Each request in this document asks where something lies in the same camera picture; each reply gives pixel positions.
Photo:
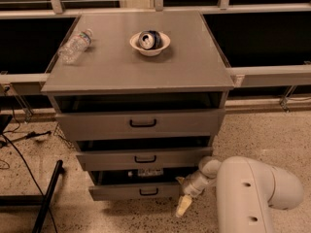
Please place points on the can inside bottom drawer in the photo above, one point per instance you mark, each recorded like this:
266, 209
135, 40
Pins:
145, 173

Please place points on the grey drawer cabinet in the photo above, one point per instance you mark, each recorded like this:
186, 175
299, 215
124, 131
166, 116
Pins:
111, 76

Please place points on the grey top drawer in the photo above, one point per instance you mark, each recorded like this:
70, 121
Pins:
138, 125

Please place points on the grey middle drawer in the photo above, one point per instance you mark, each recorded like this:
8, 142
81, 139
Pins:
113, 160

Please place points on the grey drawer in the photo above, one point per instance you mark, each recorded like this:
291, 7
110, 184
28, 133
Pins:
138, 125
117, 185
113, 160

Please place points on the metal window railing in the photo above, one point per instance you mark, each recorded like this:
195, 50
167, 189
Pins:
252, 33

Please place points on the clear plastic water bottle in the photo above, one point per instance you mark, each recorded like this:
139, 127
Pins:
75, 46

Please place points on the grey bottom drawer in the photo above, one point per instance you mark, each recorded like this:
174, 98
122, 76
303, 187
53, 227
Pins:
117, 185

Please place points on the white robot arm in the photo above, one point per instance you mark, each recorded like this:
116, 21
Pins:
246, 191

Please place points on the crushed blue soda can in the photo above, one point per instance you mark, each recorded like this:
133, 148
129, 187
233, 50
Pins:
149, 40

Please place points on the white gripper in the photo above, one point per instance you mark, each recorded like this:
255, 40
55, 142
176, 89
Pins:
190, 188

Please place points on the black stand leg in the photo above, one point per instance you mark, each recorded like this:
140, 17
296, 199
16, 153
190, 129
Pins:
43, 201

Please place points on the white ceramic bowl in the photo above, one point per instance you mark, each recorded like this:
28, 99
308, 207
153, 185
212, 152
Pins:
165, 42

